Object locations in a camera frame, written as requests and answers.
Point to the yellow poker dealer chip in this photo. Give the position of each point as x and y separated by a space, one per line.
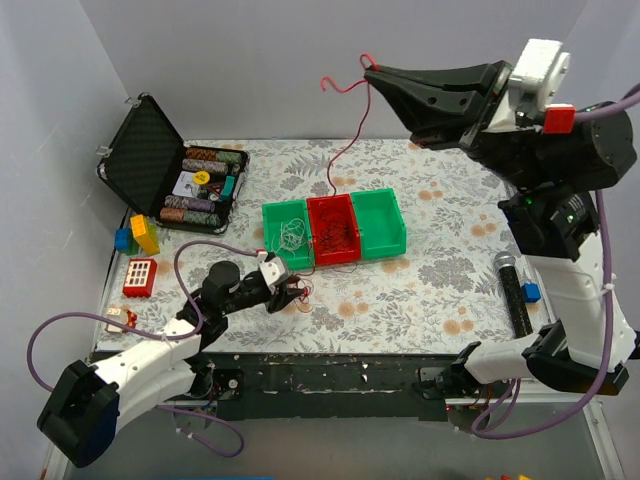
201 178

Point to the yellow toy brick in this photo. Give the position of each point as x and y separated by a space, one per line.
144 233

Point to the green plastic bin right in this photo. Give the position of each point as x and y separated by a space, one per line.
383 231

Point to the green toy brick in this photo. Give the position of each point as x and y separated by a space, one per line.
133 249

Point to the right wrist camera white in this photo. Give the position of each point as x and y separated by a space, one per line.
531 86

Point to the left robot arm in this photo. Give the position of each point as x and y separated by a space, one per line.
91 403

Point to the green plastic bin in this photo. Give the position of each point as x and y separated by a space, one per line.
287 233
383 231

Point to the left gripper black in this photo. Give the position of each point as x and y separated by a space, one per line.
268 295

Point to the red plastic bin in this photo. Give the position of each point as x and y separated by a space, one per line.
334 230

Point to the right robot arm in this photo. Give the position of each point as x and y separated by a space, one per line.
559 160

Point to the red white toy brick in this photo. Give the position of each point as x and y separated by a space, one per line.
139 279

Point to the green plastic bin left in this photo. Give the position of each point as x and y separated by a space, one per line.
287 233

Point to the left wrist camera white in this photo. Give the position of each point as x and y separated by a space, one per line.
273 269

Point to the small blue toy brick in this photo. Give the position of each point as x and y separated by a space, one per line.
531 293

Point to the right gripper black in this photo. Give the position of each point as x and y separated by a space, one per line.
483 120

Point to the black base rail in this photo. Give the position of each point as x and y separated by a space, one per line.
319 385

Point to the black microphone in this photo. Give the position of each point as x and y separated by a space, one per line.
504 264

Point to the small white red toy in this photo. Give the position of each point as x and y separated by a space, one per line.
121 320

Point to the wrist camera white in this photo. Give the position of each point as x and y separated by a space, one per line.
531 86
273 269

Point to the black poker chip case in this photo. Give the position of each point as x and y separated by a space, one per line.
150 167

